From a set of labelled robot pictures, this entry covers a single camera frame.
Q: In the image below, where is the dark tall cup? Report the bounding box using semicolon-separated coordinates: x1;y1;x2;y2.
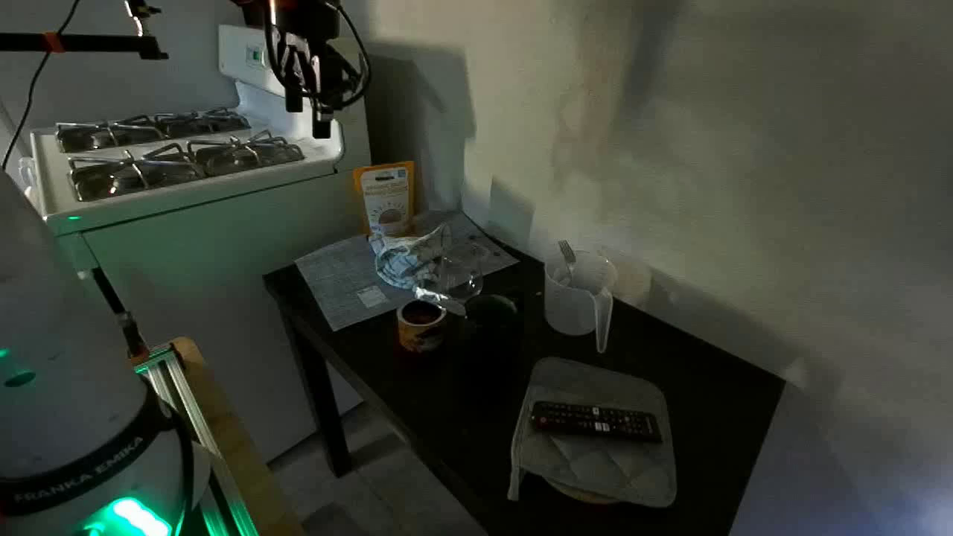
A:
460;292;527;401

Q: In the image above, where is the white kitchen stove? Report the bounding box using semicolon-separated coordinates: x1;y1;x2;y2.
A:
27;23;377;461

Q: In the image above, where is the crumpled clear plastic wrapper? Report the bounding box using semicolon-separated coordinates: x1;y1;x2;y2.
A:
371;221;457;295

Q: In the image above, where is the black horizontal camera rod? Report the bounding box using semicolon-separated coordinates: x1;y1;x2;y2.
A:
0;30;170;63

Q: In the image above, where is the black remote control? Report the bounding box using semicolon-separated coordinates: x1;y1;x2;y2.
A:
527;398;668;446

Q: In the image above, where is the black wooden table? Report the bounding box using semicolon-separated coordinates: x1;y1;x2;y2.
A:
263;211;789;536

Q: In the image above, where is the black rod with red ring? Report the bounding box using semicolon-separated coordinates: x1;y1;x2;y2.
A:
89;264;152;364

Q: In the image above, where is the grey quilted pot holder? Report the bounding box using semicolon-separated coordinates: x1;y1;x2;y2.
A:
503;353;682;508

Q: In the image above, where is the aluminium frame profile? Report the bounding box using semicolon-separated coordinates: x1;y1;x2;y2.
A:
132;345;263;536

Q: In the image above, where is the shiny foil piece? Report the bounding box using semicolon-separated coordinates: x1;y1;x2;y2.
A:
411;282;470;312

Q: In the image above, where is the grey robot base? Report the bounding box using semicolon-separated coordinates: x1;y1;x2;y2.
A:
0;167;219;536

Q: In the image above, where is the brown ceramic mug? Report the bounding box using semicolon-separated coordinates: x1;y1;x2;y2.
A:
393;295;449;358

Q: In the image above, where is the grey newspaper sheet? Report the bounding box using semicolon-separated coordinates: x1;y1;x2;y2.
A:
292;208;522;334

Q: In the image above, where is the black stove burner grate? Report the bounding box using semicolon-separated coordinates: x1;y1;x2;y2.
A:
67;130;308;202
55;105;253;154

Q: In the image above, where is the clear plastic measuring jug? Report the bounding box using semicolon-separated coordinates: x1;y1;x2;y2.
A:
542;249;622;358

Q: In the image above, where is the wooden board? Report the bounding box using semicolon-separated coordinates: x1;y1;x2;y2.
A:
170;334;304;536

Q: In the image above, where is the orange snack bag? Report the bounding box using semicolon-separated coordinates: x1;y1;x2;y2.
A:
353;158;421;237

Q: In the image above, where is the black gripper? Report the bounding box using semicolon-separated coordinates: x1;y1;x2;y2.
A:
278;8;353;141

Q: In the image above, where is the thin black hanging cable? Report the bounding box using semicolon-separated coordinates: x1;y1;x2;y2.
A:
0;0;83;173

